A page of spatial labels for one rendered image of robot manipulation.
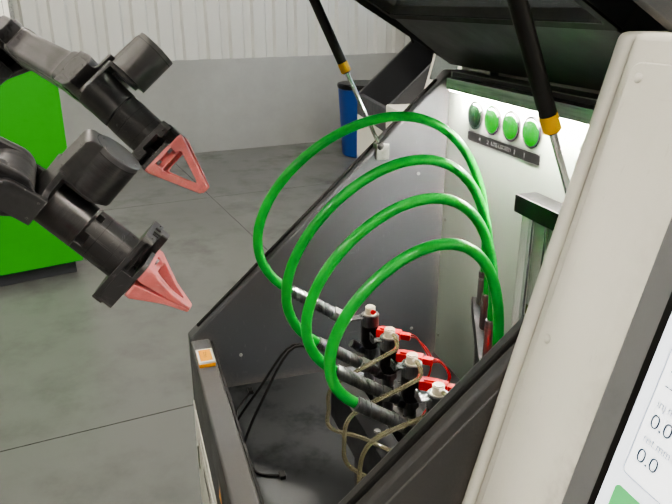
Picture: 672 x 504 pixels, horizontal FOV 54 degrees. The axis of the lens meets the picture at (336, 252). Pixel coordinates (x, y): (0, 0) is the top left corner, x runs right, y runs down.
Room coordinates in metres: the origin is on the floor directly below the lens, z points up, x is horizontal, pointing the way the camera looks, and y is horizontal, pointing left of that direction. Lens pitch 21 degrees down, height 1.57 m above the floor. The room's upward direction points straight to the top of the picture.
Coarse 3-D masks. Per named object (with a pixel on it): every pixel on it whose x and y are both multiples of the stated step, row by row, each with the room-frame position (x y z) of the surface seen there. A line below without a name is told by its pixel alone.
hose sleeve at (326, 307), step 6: (294, 288) 0.90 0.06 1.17; (294, 294) 0.90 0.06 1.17; (300, 294) 0.90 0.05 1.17; (306, 294) 0.91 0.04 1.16; (300, 300) 0.90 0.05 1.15; (318, 300) 0.92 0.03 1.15; (318, 306) 0.91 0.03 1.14; (324, 306) 0.91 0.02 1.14; (330, 306) 0.92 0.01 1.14; (324, 312) 0.91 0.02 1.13; (330, 312) 0.92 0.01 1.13
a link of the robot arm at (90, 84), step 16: (112, 64) 0.92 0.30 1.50; (96, 80) 0.90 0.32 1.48; (112, 80) 0.91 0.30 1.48; (128, 80) 0.92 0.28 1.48; (80, 96) 0.90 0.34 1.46; (96, 96) 0.90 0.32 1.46; (112, 96) 0.90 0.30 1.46; (128, 96) 0.91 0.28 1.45; (96, 112) 0.90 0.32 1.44; (112, 112) 0.89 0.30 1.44
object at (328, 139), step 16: (400, 112) 0.96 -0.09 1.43; (352, 128) 0.93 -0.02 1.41; (448, 128) 0.98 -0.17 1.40; (320, 144) 0.92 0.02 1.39; (464, 144) 0.99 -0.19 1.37; (304, 160) 0.91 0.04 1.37; (288, 176) 0.90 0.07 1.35; (480, 176) 0.99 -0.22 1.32; (272, 192) 0.89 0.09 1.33; (256, 224) 0.89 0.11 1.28; (256, 240) 0.89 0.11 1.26; (256, 256) 0.89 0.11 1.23; (272, 272) 0.89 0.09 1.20; (480, 272) 1.00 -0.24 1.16
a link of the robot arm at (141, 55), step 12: (144, 36) 0.94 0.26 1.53; (132, 48) 0.93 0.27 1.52; (144, 48) 0.93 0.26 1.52; (156, 48) 0.93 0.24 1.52; (72, 60) 0.98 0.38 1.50; (84, 60) 0.95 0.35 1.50; (120, 60) 0.92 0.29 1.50; (132, 60) 0.92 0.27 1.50; (144, 60) 0.92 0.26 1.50; (156, 60) 0.93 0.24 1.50; (168, 60) 0.94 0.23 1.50; (72, 72) 0.94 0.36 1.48; (84, 72) 0.94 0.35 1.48; (132, 72) 0.91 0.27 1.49; (144, 72) 0.92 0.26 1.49; (156, 72) 0.93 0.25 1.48; (144, 84) 0.92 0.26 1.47
